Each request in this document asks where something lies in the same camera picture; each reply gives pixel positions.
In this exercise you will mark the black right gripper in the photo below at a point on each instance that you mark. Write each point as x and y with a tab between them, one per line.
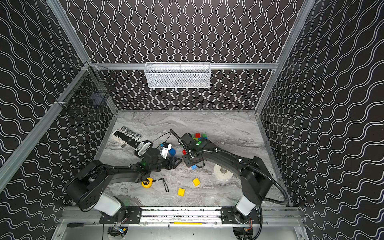
187	162

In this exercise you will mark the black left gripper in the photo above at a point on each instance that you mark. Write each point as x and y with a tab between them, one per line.
167	162

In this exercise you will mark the yellow small lego brick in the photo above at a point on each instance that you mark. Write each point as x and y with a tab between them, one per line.
196	182

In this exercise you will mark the yellow lego brick front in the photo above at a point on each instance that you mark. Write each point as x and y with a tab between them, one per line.
181	192

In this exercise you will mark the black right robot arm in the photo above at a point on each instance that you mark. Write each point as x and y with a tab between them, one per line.
256	180

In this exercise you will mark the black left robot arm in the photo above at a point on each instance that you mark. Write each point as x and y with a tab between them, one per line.
87	188

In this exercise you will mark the yellow tape measure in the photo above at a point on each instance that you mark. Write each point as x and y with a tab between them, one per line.
147	183

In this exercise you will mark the white tape roll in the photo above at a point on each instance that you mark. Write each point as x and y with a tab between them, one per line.
222	173

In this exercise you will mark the black socket set holder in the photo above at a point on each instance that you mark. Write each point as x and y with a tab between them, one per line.
126	136

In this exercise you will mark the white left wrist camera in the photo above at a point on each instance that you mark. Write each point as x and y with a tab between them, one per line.
165	148

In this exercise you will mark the white wire mesh basket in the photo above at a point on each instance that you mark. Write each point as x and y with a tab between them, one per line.
178	75

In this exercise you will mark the black wire mesh basket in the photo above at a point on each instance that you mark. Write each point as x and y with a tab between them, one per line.
87	101

